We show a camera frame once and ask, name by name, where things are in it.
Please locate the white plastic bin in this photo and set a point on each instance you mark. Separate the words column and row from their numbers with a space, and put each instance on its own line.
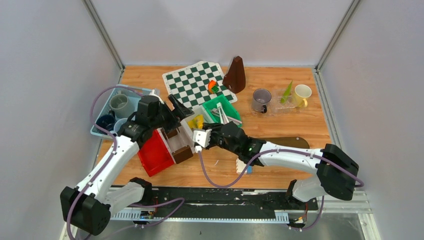
column 176, row 139

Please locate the light blue perforated basket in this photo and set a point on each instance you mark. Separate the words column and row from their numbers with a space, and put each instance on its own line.
column 132, row 92

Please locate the green toy block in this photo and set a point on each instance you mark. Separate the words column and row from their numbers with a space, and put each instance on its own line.
column 215, row 89

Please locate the brown wooden metronome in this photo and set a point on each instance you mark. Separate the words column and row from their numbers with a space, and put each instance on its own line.
column 235, row 77

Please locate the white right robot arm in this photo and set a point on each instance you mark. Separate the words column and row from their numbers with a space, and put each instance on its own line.
column 333, row 172

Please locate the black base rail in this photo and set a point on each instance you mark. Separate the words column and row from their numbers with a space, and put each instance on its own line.
column 223, row 203

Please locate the green white chessboard mat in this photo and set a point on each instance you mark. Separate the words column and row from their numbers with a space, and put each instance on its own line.
column 190, row 84

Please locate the white toothbrush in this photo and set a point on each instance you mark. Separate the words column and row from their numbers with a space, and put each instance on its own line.
column 222, row 115

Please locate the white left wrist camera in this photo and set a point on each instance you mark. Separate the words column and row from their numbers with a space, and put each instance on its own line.
column 157, row 96

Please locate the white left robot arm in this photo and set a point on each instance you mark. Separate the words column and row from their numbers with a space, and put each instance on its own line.
column 89, row 205

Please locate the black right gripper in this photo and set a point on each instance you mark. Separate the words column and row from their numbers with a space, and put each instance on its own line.
column 215, row 128

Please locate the green plastic bin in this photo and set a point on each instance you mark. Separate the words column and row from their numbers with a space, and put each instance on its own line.
column 211, row 106

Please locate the orange toy block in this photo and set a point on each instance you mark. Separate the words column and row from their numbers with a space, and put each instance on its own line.
column 211, row 84

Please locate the white blue toy brick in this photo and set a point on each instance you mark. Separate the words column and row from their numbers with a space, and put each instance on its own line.
column 240, row 166

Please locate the grey mug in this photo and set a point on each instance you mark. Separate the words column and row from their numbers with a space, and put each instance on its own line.
column 122, row 106

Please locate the brown wooden block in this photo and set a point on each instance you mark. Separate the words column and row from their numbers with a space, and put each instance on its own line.
column 182, row 154

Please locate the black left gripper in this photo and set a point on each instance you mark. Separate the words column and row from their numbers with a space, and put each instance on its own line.
column 179, row 112

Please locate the light blue mug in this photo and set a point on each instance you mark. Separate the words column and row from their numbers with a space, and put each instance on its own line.
column 119, row 123

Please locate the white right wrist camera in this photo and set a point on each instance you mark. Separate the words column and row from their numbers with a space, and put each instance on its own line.
column 202, row 137

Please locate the yellow toothpaste tube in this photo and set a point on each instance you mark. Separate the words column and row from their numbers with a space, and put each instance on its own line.
column 196, row 123

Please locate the purple mug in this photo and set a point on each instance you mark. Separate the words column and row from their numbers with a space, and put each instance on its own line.
column 262, row 95

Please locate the dark wooden oval tray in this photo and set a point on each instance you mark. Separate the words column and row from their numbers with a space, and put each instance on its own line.
column 289, row 141

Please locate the cream mug yellow handle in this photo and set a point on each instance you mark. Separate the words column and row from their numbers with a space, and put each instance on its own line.
column 301, row 95

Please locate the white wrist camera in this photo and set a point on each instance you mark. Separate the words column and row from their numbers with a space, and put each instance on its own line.
column 157, row 96
column 202, row 137

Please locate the dark blue mug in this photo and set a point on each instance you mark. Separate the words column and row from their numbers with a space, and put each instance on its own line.
column 106, row 122

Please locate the red plastic bin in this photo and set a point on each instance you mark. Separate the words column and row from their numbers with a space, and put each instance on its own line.
column 155, row 154

